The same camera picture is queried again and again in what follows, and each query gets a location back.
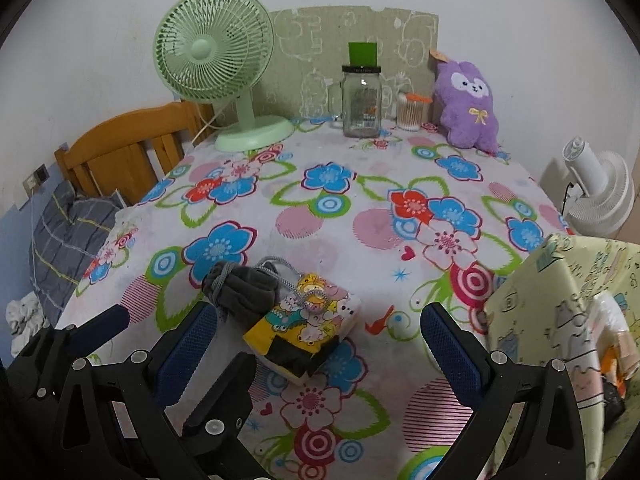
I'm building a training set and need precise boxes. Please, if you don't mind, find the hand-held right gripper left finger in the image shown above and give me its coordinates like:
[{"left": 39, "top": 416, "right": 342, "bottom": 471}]
[{"left": 59, "top": 302, "right": 219, "bottom": 480}]

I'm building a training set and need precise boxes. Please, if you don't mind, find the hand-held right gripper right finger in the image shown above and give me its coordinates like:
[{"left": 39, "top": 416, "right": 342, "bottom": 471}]
[{"left": 420, "top": 304, "right": 586, "bottom": 480}]

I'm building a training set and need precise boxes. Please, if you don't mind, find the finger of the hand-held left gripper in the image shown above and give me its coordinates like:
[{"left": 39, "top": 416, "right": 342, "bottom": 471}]
[
  {"left": 182, "top": 352, "right": 257, "bottom": 443},
  {"left": 10, "top": 304, "right": 131, "bottom": 411}
]

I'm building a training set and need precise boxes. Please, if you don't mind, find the grey drawstring pouch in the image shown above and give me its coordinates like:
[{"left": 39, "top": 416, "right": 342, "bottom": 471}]
[{"left": 201, "top": 257, "right": 282, "bottom": 333}]

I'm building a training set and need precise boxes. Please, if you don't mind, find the yellow printed storage box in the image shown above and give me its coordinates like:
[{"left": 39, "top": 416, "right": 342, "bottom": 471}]
[{"left": 482, "top": 232, "right": 640, "bottom": 480}]

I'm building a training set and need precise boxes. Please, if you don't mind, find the cartoon printed tissue pack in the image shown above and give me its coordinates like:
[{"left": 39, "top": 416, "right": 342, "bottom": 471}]
[{"left": 243, "top": 271, "right": 362, "bottom": 387}]

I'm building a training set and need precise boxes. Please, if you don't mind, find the white crumpled cloth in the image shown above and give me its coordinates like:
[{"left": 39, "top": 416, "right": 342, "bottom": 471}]
[{"left": 6, "top": 292, "right": 51, "bottom": 353}]

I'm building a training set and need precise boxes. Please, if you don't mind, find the grey plaid pillow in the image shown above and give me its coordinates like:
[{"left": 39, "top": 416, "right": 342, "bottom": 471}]
[{"left": 32, "top": 180, "right": 126, "bottom": 313}]

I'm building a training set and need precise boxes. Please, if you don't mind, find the crinkled plastic packet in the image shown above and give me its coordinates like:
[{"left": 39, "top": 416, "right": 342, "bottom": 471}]
[{"left": 592, "top": 290, "right": 632, "bottom": 391}]

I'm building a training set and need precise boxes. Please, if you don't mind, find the white circulation fan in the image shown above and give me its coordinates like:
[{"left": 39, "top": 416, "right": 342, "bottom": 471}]
[{"left": 560, "top": 136, "right": 636, "bottom": 237}]

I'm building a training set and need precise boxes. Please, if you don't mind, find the cotton swab container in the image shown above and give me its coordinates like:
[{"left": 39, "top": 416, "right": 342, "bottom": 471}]
[{"left": 396, "top": 92, "right": 432, "bottom": 132}]

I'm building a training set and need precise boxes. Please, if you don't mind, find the purple plush bunny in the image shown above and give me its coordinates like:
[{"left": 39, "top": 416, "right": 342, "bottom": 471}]
[{"left": 429, "top": 49, "right": 501, "bottom": 155}]

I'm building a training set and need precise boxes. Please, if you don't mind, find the glass jar mug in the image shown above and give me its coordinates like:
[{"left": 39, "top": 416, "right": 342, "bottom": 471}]
[{"left": 327, "top": 64, "right": 383, "bottom": 139}]

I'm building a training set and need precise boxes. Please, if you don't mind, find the green table fan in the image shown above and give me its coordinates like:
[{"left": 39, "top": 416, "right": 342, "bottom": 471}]
[{"left": 153, "top": 0, "right": 296, "bottom": 153}]

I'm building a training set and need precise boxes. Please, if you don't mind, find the green plastic cup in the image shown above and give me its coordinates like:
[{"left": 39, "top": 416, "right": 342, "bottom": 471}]
[{"left": 348, "top": 41, "right": 378, "bottom": 67}]

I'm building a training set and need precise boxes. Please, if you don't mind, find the green patterned board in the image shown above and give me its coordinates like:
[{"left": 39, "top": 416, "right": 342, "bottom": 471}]
[{"left": 270, "top": 6, "right": 441, "bottom": 123}]

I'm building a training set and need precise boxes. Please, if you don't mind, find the wall socket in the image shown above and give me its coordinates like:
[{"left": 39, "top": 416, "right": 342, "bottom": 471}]
[{"left": 22, "top": 164, "right": 51, "bottom": 192}]

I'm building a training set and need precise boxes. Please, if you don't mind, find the white fan cable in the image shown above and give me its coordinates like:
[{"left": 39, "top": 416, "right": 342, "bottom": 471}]
[{"left": 192, "top": 105, "right": 224, "bottom": 144}]

